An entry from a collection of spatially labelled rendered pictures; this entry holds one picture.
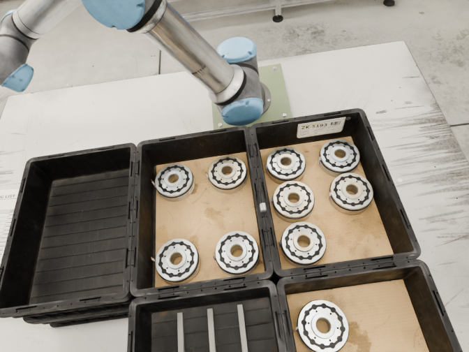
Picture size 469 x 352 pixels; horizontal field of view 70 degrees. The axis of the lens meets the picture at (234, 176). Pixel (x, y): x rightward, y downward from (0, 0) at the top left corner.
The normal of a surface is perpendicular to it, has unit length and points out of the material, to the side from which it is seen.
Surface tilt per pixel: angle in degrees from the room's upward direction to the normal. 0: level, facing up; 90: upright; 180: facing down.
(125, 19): 85
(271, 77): 2
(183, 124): 0
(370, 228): 0
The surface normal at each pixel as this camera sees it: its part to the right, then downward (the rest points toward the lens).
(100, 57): -0.10, -0.50
